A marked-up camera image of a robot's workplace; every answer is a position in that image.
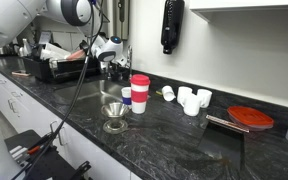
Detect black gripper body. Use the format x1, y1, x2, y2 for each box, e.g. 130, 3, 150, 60
101, 60, 129, 81

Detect tall chrome faucet spout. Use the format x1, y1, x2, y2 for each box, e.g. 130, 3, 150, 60
126, 45, 134, 81

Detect stainless steel sink basin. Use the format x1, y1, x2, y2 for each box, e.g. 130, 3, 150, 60
53, 79, 132, 108

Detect white cup blue band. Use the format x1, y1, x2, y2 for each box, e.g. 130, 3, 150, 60
120, 86, 133, 109

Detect black pan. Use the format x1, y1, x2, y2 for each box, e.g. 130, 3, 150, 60
78, 39, 91, 57

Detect red white travel tumbler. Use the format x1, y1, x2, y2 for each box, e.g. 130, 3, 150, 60
129, 74, 151, 115

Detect pink bowl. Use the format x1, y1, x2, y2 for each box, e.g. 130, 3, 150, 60
65, 49, 87, 62

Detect black dish rack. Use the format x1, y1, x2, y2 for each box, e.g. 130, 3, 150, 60
22, 54, 102, 84

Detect clear plastic tub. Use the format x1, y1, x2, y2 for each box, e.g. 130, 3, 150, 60
39, 42, 72, 61

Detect white ceramic mug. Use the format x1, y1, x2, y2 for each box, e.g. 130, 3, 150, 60
176, 86, 193, 108
182, 93, 202, 117
161, 85, 177, 102
196, 88, 213, 109

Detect white pitcher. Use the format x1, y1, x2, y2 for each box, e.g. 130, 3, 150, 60
17, 38, 32, 58

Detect small flat wooden item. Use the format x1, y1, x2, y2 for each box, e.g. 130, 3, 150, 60
11, 70, 32, 78

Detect white lower cabinets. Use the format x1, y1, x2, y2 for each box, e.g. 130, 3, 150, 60
0, 61, 142, 180

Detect metal kettle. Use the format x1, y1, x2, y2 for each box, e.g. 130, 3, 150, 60
0, 44, 14, 57

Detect black mounting table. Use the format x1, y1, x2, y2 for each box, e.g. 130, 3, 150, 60
3, 129, 92, 180

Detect aluminium extrusion bar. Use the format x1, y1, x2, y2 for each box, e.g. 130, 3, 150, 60
8, 144, 30, 171

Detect black flat board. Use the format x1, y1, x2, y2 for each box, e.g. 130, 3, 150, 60
197, 114, 251, 171

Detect red round lid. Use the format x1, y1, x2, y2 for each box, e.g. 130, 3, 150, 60
226, 105, 275, 132

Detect white upper cabinet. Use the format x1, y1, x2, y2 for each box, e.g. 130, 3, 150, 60
188, 0, 288, 23

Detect white wrist mount plate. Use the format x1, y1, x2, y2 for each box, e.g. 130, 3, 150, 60
115, 55, 129, 68

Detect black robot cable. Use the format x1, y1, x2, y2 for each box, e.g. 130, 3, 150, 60
12, 0, 101, 180

